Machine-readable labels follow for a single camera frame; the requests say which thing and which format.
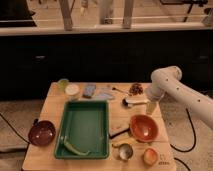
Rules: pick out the small orange dish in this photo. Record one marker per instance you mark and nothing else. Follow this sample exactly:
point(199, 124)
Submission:
point(150, 156)

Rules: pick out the dark red bowl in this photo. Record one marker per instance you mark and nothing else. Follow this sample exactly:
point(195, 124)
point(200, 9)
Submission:
point(42, 133)

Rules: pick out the green plastic tray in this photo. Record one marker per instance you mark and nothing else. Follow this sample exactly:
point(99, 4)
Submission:
point(86, 124)

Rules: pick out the orange red bowl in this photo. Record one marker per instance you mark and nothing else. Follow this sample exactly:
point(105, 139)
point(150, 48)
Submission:
point(143, 128)

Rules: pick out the white round container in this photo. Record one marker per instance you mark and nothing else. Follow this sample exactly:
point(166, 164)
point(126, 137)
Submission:
point(72, 90)

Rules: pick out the brown dried cluster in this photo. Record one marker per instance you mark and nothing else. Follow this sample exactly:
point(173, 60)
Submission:
point(136, 89)

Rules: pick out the small steel cup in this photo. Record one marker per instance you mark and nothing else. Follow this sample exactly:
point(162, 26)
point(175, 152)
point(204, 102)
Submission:
point(125, 151)

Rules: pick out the wooden spatula black handle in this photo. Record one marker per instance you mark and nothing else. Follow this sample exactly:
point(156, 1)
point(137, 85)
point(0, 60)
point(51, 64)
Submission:
point(117, 127)

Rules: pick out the light blue cloth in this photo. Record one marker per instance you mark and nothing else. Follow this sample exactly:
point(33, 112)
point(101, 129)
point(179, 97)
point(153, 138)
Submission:
point(104, 94)

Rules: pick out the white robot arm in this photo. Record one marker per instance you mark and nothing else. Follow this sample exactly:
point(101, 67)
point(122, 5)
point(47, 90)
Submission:
point(167, 80)

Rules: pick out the yellow banana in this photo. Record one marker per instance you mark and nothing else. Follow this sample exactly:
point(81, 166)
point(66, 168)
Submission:
point(124, 141)

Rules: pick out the green cup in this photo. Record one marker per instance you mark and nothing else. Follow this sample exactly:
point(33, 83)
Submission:
point(62, 83)

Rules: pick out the small metal spoon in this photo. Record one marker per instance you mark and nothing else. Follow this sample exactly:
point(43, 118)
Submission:
point(122, 91)

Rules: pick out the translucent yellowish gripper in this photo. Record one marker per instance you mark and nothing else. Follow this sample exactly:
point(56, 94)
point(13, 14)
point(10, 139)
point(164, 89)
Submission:
point(150, 107)

